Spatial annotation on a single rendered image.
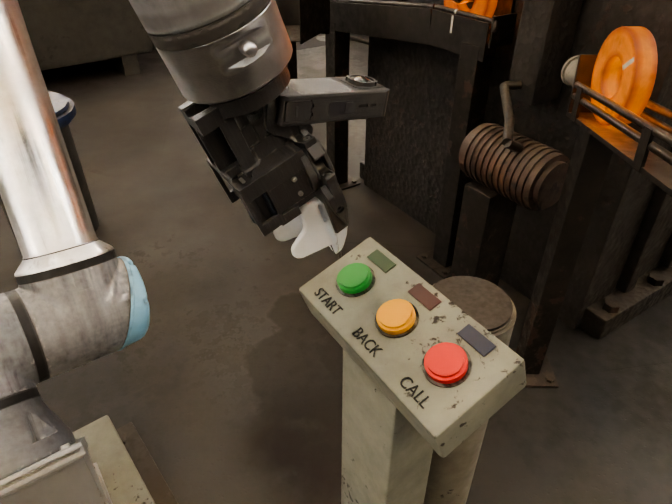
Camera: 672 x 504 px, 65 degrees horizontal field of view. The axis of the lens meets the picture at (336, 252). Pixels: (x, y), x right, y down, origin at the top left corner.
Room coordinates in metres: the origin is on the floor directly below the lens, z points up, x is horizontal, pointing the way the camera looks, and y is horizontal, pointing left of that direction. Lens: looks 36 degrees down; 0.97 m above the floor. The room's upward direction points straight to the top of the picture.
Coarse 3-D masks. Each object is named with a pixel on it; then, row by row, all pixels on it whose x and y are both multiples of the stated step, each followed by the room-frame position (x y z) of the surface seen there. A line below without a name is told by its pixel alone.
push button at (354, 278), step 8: (352, 264) 0.48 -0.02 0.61; (360, 264) 0.47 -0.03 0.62; (344, 272) 0.47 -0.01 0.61; (352, 272) 0.46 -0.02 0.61; (360, 272) 0.46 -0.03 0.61; (368, 272) 0.46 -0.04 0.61; (344, 280) 0.46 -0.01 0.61; (352, 280) 0.45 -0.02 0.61; (360, 280) 0.45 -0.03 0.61; (368, 280) 0.45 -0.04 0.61; (344, 288) 0.45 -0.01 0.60; (352, 288) 0.44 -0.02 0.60; (360, 288) 0.44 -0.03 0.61
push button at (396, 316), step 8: (384, 304) 0.41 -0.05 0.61; (392, 304) 0.41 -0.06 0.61; (400, 304) 0.41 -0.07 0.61; (408, 304) 0.40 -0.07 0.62; (384, 312) 0.40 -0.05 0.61; (392, 312) 0.40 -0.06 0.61; (400, 312) 0.40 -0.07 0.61; (408, 312) 0.39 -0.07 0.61; (384, 320) 0.39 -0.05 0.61; (392, 320) 0.39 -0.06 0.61; (400, 320) 0.39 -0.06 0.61; (408, 320) 0.39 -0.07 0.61; (384, 328) 0.38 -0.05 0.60; (392, 328) 0.38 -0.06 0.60; (400, 328) 0.38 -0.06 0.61; (408, 328) 0.38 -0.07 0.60
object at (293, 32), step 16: (288, 0) 1.73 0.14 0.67; (304, 0) 1.52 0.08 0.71; (320, 0) 1.62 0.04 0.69; (288, 16) 1.73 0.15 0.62; (304, 16) 1.52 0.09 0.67; (320, 16) 1.62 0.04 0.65; (288, 32) 1.62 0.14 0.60; (304, 32) 1.52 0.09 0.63; (320, 32) 1.62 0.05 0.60; (288, 64) 1.59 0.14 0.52
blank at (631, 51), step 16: (624, 32) 0.86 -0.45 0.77; (640, 32) 0.84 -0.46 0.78; (608, 48) 0.90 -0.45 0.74; (624, 48) 0.85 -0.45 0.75; (640, 48) 0.81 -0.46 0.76; (656, 48) 0.81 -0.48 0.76; (608, 64) 0.89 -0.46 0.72; (624, 64) 0.83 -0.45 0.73; (640, 64) 0.80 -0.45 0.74; (656, 64) 0.80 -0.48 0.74; (592, 80) 0.93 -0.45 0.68; (608, 80) 0.89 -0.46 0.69; (624, 80) 0.82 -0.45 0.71; (640, 80) 0.79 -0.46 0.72; (608, 96) 0.86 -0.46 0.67; (624, 96) 0.80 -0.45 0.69; (640, 96) 0.79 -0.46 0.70; (608, 112) 0.84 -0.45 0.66; (640, 112) 0.79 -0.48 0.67
